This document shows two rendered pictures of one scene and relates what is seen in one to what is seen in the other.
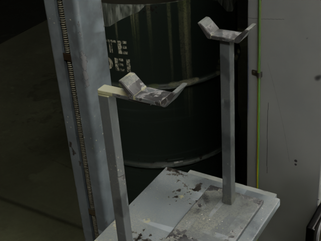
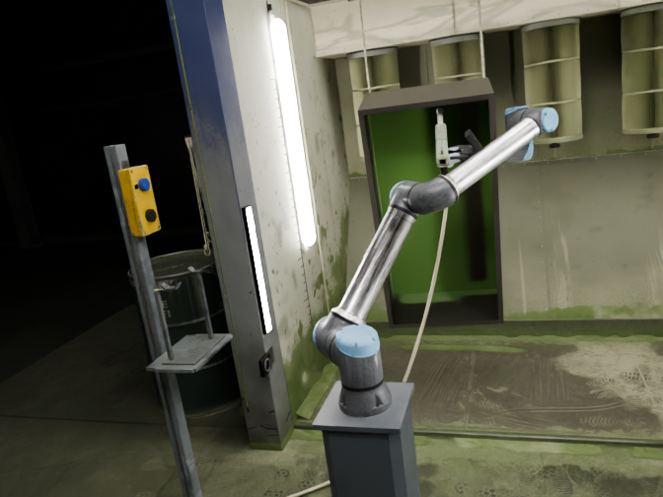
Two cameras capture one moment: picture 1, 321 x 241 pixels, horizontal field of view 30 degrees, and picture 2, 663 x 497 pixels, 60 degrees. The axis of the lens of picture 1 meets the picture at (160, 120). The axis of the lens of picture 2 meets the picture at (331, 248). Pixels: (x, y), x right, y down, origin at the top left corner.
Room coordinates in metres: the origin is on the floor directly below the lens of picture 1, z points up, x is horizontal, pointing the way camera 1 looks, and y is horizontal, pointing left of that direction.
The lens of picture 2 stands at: (-1.53, -0.07, 1.70)
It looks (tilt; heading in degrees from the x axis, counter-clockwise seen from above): 14 degrees down; 345
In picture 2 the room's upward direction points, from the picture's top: 8 degrees counter-clockwise
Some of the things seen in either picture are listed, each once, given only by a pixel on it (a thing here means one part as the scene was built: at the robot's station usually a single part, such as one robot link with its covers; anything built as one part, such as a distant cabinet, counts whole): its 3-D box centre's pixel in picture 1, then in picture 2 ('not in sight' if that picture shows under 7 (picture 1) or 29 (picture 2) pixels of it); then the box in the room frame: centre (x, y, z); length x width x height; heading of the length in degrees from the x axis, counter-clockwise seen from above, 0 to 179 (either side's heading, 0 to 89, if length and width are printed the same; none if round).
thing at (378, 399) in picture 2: not in sight; (363, 390); (0.24, -0.58, 0.69); 0.19 x 0.19 x 0.10
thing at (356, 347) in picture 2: not in sight; (357, 354); (0.25, -0.58, 0.83); 0.17 x 0.15 x 0.18; 8
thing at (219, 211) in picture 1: (183, 151); (187, 313); (0.72, -0.03, 0.95); 0.26 x 0.15 x 0.32; 147
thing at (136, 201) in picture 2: not in sight; (139, 200); (0.78, 0.06, 1.42); 0.12 x 0.06 x 0.26; 147
